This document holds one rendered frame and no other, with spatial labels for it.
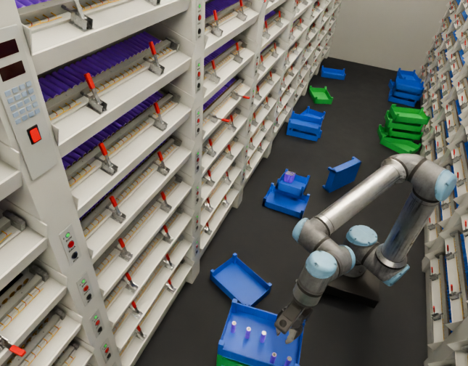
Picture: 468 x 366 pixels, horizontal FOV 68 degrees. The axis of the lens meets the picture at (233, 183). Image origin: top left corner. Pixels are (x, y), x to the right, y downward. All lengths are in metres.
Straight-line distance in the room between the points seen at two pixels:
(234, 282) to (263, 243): 0.36
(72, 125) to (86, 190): 0.19
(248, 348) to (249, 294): 0.64
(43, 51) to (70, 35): 0.08
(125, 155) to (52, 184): 0.30
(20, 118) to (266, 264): 1.76
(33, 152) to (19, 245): 0.22
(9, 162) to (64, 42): 0.25
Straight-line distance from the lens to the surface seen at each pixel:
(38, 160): 0.80
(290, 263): 2.27
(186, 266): 1.97
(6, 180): 0.77
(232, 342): 1.50
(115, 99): 0.97
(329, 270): 1.13
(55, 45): 0.78
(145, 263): 1.51
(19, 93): 0.73
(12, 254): 0.89
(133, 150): 1.10
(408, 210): 1.68
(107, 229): 1.13
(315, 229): 1.29
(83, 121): 0.89
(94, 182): 1.00
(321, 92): 4.42
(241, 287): 2.11
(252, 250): 2.28
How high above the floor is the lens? 1.75
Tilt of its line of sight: 40 degrees down
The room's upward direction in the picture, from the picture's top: 6 degrees clockwise
